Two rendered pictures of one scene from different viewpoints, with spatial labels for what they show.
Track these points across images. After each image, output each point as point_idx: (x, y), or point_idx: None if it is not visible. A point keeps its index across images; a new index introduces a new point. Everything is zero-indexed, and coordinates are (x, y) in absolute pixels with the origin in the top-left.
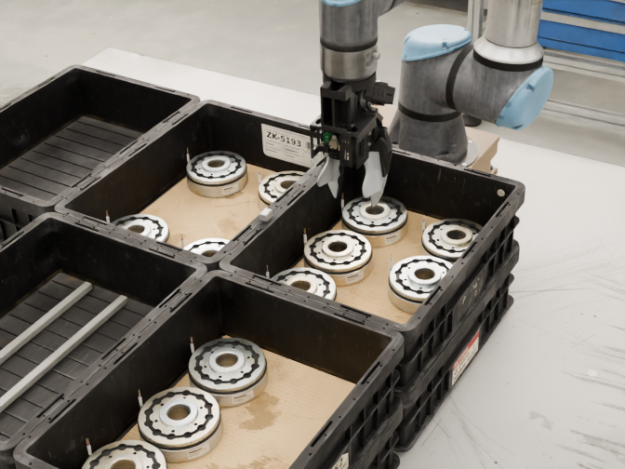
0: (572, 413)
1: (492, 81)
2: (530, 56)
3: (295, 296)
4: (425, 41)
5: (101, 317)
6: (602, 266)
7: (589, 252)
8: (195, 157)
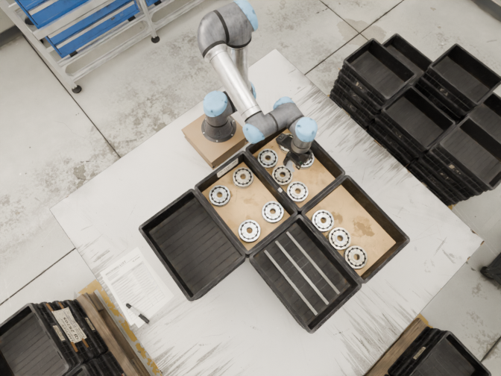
0: (329, 144)
1: None
2: (250, 83)
3: (321, 195)
4: (220, 107)
5: (284, 250)
6: None
7: (271, 108)
8: (211, 200)
